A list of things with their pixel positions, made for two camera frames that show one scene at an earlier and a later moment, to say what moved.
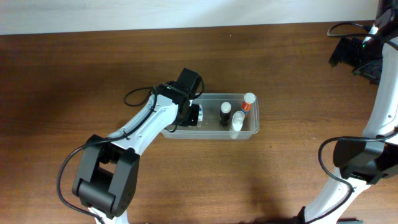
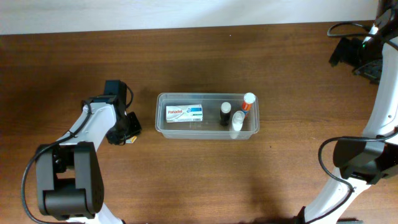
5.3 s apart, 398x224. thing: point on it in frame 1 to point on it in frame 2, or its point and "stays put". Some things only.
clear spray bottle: [237, 119] stays put
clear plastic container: [221, 116] stays put
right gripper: [344, 53] stays put
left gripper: [193, 120] to [137, 129]
